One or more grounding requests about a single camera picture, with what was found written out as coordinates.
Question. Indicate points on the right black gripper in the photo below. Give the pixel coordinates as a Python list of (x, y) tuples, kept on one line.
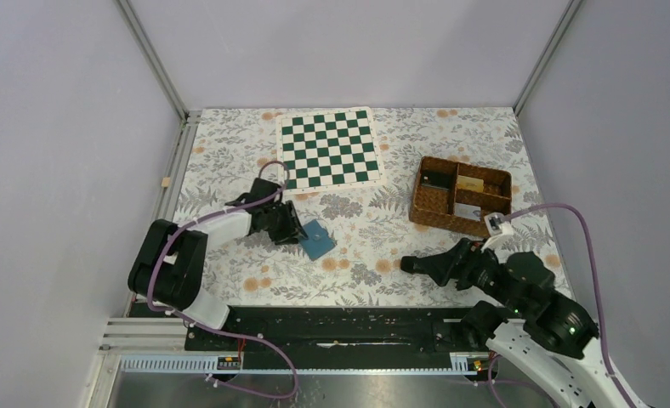
[(460, 257)]

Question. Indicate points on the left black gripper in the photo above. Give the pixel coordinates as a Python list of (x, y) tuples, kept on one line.
[(292, 229)]

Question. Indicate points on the blue card holder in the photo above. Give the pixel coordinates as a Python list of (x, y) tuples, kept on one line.
[(317, 242)]

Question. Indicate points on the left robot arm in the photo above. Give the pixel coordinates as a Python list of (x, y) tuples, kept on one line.
[(169, 267)]

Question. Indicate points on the white card in basket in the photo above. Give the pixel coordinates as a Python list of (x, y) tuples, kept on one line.
[(468, 211)]

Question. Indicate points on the gold card in basket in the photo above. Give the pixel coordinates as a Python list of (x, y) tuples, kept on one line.
[(470, 183)]

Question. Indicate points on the black card in basket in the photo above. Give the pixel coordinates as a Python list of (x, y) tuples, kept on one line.
[(437, 180)]

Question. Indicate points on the brown wicker basket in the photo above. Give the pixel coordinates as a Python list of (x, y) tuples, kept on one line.
[(435, 208)]

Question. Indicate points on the green white chessboard mat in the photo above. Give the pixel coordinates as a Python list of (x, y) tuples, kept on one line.
[(328, 150)]

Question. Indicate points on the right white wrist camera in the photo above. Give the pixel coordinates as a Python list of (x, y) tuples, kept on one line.
[(499, 229)]

